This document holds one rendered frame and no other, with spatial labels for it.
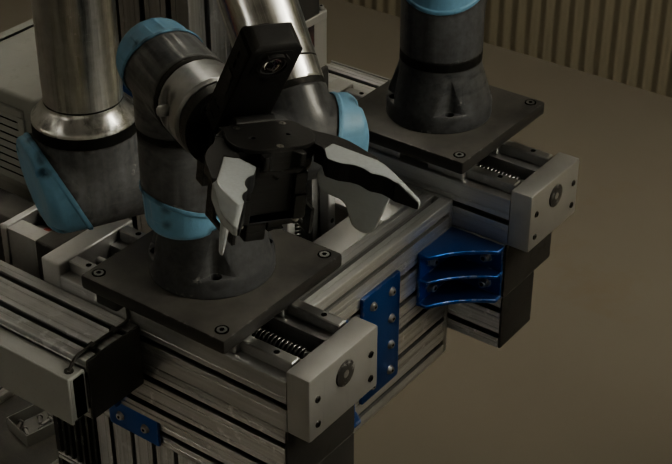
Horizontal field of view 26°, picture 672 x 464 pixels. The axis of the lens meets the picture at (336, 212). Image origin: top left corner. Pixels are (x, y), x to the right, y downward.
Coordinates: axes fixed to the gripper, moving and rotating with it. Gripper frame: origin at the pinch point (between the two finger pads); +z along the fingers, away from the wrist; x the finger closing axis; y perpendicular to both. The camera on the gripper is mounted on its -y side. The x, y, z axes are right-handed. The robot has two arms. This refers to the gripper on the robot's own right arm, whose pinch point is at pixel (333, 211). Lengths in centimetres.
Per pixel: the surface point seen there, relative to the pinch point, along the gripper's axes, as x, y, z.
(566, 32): -247, 114, -273
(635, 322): -181, 135, -145
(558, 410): -144, 140, -126
